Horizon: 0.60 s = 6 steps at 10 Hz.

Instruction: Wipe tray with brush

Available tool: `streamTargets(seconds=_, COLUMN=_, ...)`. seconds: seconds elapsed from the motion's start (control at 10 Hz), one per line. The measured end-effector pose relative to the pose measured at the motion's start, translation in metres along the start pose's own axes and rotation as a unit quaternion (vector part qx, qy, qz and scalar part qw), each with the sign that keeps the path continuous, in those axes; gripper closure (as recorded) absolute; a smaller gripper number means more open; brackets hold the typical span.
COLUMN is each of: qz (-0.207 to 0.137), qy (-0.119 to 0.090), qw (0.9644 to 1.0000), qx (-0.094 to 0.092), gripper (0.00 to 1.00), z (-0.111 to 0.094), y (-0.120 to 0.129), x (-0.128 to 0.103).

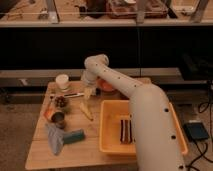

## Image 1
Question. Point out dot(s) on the black pedal box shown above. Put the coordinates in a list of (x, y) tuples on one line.
[(195, 131)]

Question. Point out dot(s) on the wooden table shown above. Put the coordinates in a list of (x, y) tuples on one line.
[(79, 154)]

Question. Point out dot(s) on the white cup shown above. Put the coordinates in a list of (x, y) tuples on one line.
[(62, 82)]

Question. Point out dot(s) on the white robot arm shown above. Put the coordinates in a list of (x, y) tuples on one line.
[(145, 100)]

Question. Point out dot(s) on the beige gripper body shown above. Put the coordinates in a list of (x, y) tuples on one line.
[(87, 93)]

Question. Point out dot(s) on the grey cloth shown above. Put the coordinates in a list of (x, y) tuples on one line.
[(55, 138)]

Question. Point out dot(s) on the yellow plastic tray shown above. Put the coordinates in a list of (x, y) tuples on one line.
[(113, 133)]

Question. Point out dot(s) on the orange bowl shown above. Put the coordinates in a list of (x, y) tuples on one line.
[(105, 86)]

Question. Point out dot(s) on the orange tin can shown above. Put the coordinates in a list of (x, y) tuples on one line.
[(55, 116)]

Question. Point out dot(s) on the teal sponge block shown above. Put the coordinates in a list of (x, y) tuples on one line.
[(74, 136)]

